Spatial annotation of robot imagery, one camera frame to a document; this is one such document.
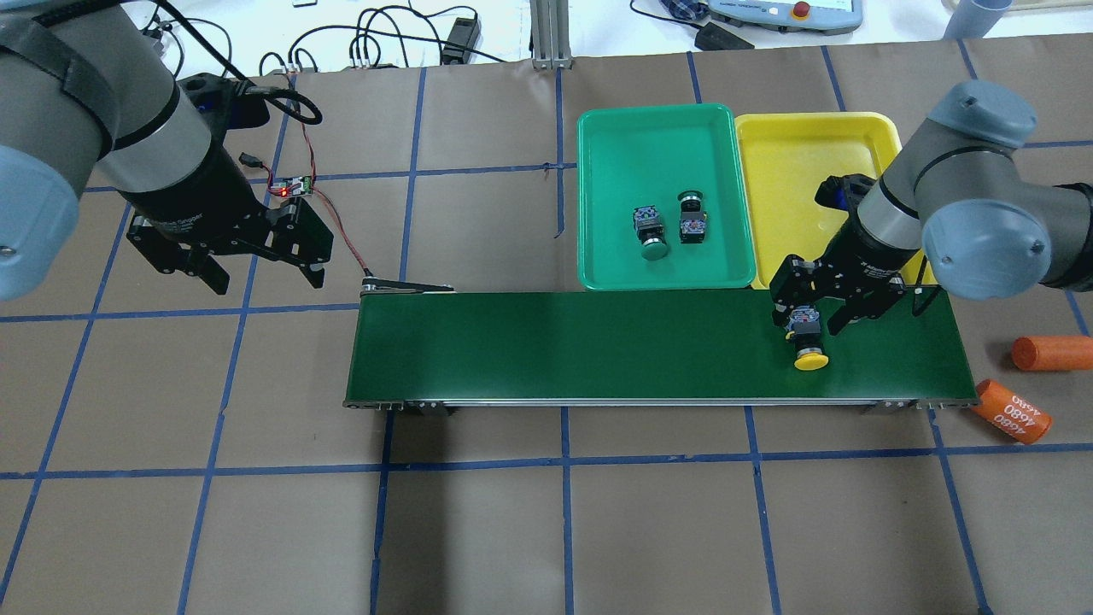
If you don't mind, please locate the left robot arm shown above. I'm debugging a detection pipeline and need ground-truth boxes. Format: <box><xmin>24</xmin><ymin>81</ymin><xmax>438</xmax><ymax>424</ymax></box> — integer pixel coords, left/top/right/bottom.
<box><xmin>1</xmin><ymin>1</ymin><xmax>333</xmax><ymax>301</ymax></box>

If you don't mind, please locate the aluminium frame post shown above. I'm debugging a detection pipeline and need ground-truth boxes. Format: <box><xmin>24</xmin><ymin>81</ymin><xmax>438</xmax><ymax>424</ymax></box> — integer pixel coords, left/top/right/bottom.
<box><xmin>529</xmin><ymin>0</ymin><xmax>574</xmax><ymax>71</ymax></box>

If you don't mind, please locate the yellow push button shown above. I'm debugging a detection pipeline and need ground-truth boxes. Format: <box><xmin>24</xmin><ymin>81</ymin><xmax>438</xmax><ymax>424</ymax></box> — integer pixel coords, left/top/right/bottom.
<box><xmin>785</xmin><ymin>305</ymin><xmax>830</xmax><ymax>372</ymax></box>

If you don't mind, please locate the orange cylinder marked 4680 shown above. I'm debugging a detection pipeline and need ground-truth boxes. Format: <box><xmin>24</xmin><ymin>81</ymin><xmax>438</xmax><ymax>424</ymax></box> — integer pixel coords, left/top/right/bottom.
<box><xmin>973</xmin><ymin>378</ymin><xmax>1054</xmax><ymax>445</ymax></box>

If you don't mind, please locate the green conveyor belt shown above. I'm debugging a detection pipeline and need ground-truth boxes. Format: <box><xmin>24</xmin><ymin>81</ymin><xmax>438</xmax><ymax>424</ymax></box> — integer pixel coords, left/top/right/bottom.
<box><xmin>343</xmin><ymin>289</ymin><xmax>979</xmax><ymax>415</ymax></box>

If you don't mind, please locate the red black power cable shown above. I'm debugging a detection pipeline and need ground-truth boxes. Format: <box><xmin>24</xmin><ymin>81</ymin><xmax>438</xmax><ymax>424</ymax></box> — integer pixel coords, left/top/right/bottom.
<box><xmin>239</xmin><ymin>73</ymin><xmax>377</xmax><ymax>277</ymax></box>

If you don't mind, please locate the plain orange cylinder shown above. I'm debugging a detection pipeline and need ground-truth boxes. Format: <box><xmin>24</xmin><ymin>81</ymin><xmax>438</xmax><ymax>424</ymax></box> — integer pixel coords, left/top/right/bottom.
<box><xmin>1010</xmin><ymin>336</ymin><xmax>1092</xmax><ymax>372</ymax></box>

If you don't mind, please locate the yellow plastic tray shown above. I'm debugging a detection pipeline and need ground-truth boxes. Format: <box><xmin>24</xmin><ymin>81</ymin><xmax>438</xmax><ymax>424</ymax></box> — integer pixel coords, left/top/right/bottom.
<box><xmin>734</xmin><ymin>113</ymin><xmax>902</xmax><ymax>289</ymax></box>

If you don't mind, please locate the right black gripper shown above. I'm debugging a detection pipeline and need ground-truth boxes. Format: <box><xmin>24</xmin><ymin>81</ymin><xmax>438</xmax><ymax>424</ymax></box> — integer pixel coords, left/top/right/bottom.
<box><xmin>769</xmin><ymin>226</ymin><xmax>918</xmax><ymax>336</ymax></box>

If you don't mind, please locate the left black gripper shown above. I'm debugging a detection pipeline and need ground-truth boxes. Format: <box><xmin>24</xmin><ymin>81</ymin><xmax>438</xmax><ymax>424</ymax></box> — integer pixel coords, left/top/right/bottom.
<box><xmin>126</xmin><ymin>150</ymin><xmax>333</xmax><ymax>296</ymax></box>

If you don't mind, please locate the black power adapter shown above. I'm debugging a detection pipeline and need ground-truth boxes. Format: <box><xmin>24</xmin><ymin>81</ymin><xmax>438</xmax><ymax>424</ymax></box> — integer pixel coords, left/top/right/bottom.
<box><xmin>440</xmin><ymin>16</ymin><xmax>481</xmax><ymax>66</ymax></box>

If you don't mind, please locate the green plastic tray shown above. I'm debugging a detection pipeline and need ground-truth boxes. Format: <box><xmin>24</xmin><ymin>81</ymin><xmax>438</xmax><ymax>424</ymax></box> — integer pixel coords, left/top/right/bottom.
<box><xmin>576</xmin><ymin>102</ymin><xmax>755</xmax><ymax>291</ymax></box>

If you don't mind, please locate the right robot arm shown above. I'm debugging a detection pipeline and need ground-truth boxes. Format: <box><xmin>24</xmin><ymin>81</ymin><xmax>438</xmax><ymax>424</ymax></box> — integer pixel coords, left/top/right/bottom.
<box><xmin>769</xmin><ymin>80</ymin><xmax>1092</xmax><ymax>335</ymax></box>

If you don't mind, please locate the green push button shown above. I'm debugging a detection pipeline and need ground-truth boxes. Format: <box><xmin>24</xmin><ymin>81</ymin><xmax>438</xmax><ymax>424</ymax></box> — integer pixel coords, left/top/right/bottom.
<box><xmin>678</xmin><ymin>190</ymin><xmax>708</xmax><ymax>244</ymax></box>
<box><xmin>632</xmin><ymin>206</ymin><xmax>670</xmax><ymax>261</ymax></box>

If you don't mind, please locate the small green controller board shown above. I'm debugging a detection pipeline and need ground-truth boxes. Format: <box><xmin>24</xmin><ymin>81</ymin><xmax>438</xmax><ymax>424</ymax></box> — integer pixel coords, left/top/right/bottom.
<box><xmin>268</xmin><ymin>175</ymin><xmax>315</xmax><ymax>199</ymax></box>

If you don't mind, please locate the teach pendant with red button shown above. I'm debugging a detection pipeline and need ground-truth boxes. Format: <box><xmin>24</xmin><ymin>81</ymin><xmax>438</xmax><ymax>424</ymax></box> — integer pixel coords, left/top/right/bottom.
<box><xmin>706</xmin><ymin>1</ymin><xmax>863</xmax><ymax>36</ymax></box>

